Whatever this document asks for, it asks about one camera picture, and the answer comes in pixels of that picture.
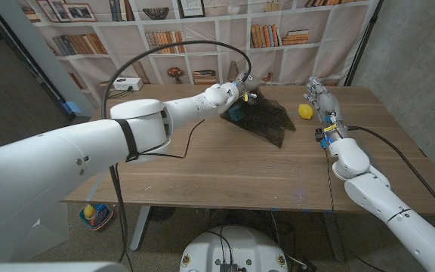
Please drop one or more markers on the white table leg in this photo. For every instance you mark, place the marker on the white table leg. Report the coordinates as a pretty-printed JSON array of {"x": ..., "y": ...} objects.
[{"x": 140, "y": 230}]

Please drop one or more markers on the yellow lemon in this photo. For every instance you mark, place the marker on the yellow lemon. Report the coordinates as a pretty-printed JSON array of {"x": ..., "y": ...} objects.
[{"x": 305, "y": 111}]

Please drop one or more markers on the grey table leg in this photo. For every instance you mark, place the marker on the grey table leg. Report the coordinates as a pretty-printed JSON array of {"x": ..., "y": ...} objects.
[{"x": 334, "y": 238}]

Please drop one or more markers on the black backdrop stand pole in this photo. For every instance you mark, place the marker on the black backdrop stand pole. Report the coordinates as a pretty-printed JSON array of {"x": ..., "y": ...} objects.
[{"x": 364, "y": 41}]

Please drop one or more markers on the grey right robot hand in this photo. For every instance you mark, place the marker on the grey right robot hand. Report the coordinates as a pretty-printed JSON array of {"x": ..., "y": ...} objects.
[{"x": 325, "y": 104}]

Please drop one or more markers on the black mesh netting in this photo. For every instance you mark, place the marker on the black mesh netting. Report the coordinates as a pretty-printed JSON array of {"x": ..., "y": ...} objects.
[{"x": 266, "y": 117}]

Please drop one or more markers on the white power strip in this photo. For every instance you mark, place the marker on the white power strip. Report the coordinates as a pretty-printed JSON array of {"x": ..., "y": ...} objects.
[{"x": 127, "y": 83}]

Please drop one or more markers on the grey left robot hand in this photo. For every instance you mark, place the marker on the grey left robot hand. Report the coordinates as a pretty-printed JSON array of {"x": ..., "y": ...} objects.
[{"x": 249, "y": 84}]

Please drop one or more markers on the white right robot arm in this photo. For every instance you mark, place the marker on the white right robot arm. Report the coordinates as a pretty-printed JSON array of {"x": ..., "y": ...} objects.
[{"x": 383, "y": 200}]

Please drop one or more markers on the teal cube block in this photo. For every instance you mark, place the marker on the teal cube block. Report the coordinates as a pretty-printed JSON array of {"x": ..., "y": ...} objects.
[{"x": 236, "y": 112}]

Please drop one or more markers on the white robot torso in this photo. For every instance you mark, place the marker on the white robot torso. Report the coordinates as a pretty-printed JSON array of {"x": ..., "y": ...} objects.
[{"x": 236, "y": 245}]

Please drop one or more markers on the printed bookshelf backdrop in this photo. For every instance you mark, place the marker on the printed bookshelf backdrop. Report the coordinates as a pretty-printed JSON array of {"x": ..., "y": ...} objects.
[{"x": 202, "y": 60}]

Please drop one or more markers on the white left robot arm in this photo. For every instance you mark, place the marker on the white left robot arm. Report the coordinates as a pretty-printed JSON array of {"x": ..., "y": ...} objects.
[{"x": 108, "y": 151}]

